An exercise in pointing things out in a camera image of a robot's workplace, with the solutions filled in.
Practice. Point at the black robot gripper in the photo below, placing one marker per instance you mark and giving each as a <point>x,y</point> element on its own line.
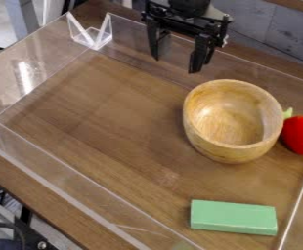
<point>190,17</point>

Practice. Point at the light wooden bowl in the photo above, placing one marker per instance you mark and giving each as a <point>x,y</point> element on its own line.
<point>232,120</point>

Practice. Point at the red plush strawberry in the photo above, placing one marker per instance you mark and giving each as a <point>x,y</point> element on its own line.
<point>291,132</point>

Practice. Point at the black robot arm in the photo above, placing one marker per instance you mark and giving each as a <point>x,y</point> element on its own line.
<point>192,18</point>

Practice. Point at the green rectangular block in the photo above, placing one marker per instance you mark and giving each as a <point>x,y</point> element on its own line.
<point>232,217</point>

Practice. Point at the black clamp under table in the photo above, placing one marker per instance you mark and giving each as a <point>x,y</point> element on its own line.
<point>18,236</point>

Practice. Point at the clear acrylic tray enclosure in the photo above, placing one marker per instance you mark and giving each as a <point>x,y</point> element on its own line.
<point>94,152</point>

